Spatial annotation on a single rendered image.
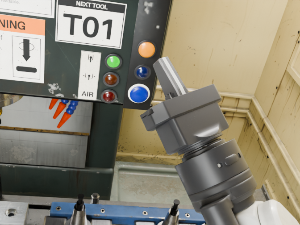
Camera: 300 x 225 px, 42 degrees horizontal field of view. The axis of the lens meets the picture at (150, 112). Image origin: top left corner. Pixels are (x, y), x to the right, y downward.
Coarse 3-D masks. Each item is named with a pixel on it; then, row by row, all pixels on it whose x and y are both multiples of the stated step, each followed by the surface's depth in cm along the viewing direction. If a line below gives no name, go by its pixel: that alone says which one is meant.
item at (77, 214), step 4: (76, 208) 89; (84, 208) 89; (72, 212) 90; (76, 212) 88; (80, 212) 88; (84, 212) 89; (72, 216) 90; (76, 216) 89; (80, 216) 89; (84, 216) 90; (72, 220) 90; (76, 220) 89; (80, 220) 89; (84, 220) 90; (72, 224) 90; (76, 224) 90; (80, 224) 90; (84, 224) 91
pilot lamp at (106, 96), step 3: (105, 93) 64; (108, 93) 64; (111, 93) 64; (105, 96) 64; (108, 96) 64; (111, 96) 64; (114, 96) 64; (105, 99) 64; (108, 99) 64; (111, 99) 64
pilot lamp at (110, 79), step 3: (108, 75) 62; (111, 75) 62; (114, 75) 62; (105, 78) 62; (108, 78) 62; (111, 78) 62; (114, 78) 62; (105, 81) 62; (108, 81) 62; (111, 81) 62; (114, 81) 62; (108, 84) 63; (111, 84) 63
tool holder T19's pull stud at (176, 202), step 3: (174, 201) 91; (177, 201) 91; (174, 204) 91; (177, 204) 90; (171, 207) 92; (174, 207) 91; (177, 207) 92; (171, 210) 92; (174, 210) 91; (177, 210) 91; (171, 213) 92; (174, 213) 92
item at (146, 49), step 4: (144, 44) 59; (148, 44) 59; (152, 44) 59; (140, 48) 59; (144, 48) 59; (148, 48) 59; (152, 48) 59; (140, 52) 60; (144, 52) 60; (148, 52) 60; (152, 52) 60; (144, 56) 60; (148, 56) 60
